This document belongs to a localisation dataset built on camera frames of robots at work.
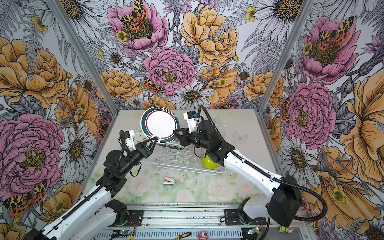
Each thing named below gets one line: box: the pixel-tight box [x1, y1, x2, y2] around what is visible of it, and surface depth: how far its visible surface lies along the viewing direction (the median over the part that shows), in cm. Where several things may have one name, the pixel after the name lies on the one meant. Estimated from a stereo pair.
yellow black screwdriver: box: [172, 231, 191, 240], surface depth 71 cm
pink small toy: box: [197, 231, 210, 240], surface depth 67 cm
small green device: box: [278, 225, 294, 234], surface depth 70 cm
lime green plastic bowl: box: [202, 154, 220, 170], surface depth 89 cm
